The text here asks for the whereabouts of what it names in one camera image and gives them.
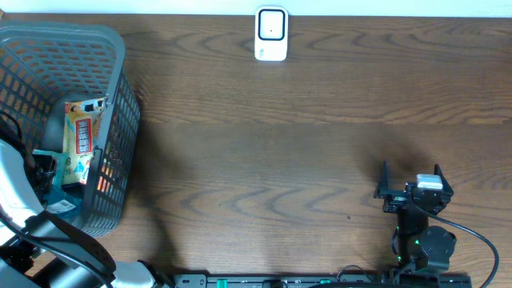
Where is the blue liquid bottle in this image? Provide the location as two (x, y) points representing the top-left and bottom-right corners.
(43, 185), (82, 218)

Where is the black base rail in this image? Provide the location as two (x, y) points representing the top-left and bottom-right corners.
(171, 271), (473, 288)

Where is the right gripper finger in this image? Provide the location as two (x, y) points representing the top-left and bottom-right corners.
(434, 164), (454, 196)
(377, 161), (390, 191)

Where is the teal wet wipes pack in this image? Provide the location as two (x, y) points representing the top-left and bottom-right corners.
(33, 150), (68, 188)

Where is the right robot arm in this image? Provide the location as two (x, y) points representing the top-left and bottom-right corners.
(374, 163), (456, 273)

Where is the white barcode scanner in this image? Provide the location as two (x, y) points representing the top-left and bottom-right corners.
(254, 6), (289, 62)

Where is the grey plastic shopping basket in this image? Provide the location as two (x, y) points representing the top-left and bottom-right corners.
(1, 21), (140, 237)

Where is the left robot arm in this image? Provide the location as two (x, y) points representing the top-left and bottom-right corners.
(1, 140), (168, 287)

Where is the yellow snack package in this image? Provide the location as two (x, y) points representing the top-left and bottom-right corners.
(62, 98), (106, 186)

